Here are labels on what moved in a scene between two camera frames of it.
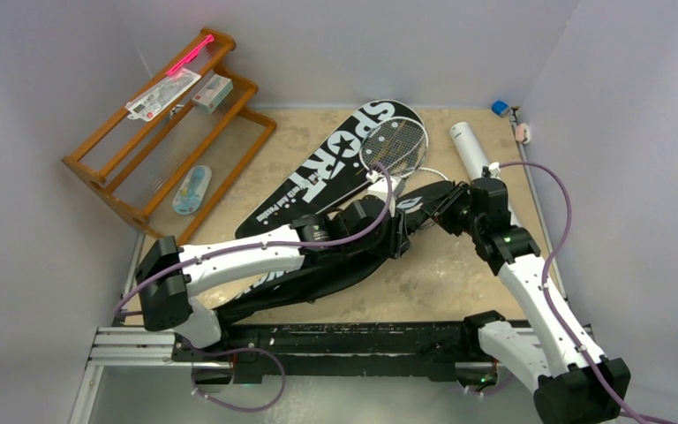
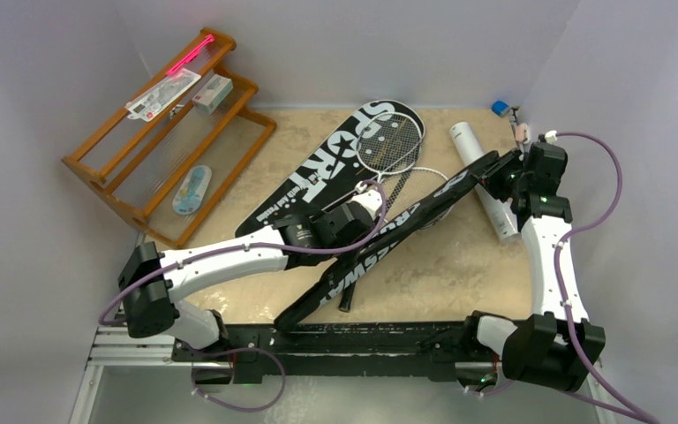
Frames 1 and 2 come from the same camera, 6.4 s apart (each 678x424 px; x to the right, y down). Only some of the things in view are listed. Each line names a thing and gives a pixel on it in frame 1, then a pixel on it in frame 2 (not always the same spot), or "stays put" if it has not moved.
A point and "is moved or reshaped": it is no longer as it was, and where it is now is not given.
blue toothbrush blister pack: x=188 y=195 stays put
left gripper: x=396 y=241 to x=363 y=237
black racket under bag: x=399 y=144 stays put
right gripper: x=443 y=208 to x=503 y=180
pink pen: x=192 y=55 stays put
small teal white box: x=213 y=92 stays put
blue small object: x=499 y=108 stays put
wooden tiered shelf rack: x=161 y=162 stays put
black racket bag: x=350 y=258 is moved or reshaped
